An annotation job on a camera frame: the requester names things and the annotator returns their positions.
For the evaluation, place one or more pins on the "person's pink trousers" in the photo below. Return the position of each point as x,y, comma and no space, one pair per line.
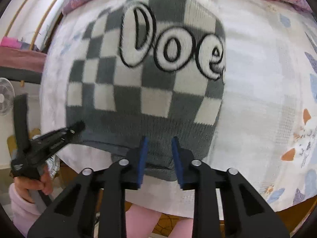
141,220

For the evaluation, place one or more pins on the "person's left hand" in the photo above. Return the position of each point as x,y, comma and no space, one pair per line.
32,187

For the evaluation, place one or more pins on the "bed with floral sheet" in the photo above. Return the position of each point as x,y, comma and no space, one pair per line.
260,79

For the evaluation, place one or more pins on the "person's left forearm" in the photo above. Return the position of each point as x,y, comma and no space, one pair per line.
22,213

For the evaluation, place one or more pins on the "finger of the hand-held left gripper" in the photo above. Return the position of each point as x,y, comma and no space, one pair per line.
21,119
62,135

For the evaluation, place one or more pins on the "grey white checkered cardigan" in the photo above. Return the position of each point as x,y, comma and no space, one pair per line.
153,96

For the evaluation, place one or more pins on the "pink and grey towel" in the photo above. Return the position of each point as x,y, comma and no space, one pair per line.
19,57

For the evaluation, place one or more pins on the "white electric fan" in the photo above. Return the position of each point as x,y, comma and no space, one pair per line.
5,96

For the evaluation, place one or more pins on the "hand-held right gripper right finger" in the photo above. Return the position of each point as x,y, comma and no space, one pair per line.
177,161

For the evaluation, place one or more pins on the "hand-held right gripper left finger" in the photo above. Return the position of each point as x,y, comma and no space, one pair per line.
142,158

